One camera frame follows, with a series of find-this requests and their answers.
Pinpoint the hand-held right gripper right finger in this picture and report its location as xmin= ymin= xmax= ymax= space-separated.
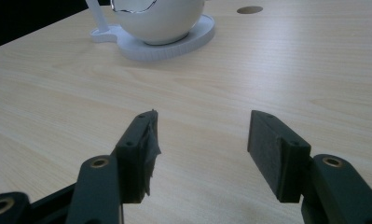
xmin=247 ymin=109 xmax=372 ymax=224

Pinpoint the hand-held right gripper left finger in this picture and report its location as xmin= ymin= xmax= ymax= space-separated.
xmin=65 ymin=108 xmax=162 ymax=224

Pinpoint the white egg-shaped bowl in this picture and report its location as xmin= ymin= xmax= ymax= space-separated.
xmin=110 ymin=0 xmax=206 ymax=46

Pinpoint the white round stand base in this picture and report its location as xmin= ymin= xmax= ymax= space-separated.
xmin=85 ymin=0 xmax=216 ymax=62

